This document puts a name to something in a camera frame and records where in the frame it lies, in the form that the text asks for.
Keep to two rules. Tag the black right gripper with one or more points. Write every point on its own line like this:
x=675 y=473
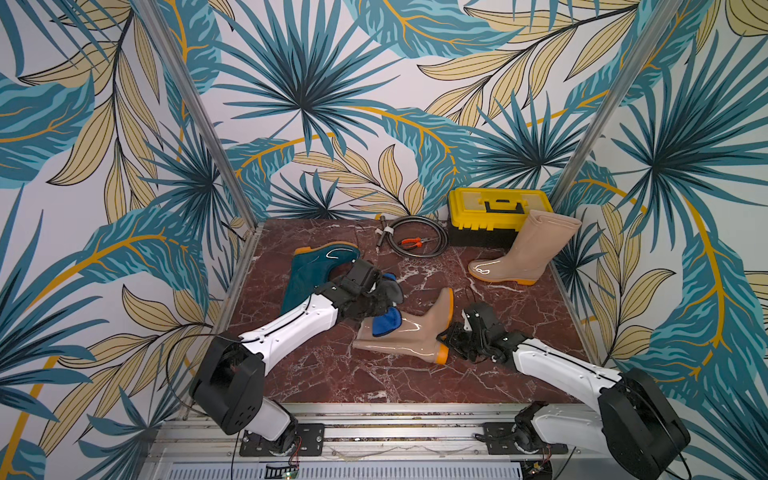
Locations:
x=471 y=335

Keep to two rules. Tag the blue grey cloth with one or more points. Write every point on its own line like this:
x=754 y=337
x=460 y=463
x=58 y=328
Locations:
x=391 y=320

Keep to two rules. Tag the beige boot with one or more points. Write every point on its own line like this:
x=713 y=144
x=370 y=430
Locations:
x=417 y=336
x=543 y=235

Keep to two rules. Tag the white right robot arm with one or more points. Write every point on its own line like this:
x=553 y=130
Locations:
x=627 y=417

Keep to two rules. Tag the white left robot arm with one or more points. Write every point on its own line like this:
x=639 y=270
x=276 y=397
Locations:
x=229 y=384

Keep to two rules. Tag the teal rubber boot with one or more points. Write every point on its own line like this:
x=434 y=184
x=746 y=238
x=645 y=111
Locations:
x=311 y=267

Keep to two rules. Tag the yellow black toolbox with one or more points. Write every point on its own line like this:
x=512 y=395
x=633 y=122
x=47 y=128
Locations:
x=490 y=217

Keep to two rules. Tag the red handled pliers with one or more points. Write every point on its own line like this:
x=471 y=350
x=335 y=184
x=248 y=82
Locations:
x=409 y=244

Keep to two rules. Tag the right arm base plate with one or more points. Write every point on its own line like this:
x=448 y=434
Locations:
x=502 y=438

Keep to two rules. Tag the aluminium front rail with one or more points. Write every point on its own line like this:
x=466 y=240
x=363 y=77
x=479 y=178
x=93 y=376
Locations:
x=385 y=441

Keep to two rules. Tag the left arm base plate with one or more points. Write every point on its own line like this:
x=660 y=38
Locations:
x=303 y=439

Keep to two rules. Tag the left aluminium frame post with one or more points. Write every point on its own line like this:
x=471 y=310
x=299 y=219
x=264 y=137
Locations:
x=160 y=33

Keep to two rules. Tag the aluminium frame post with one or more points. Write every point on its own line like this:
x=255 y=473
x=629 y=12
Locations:
x=160 y=33
x=611 y=84

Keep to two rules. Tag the right aluminium frame post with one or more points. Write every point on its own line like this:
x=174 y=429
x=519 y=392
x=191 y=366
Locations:
x=611 y=84

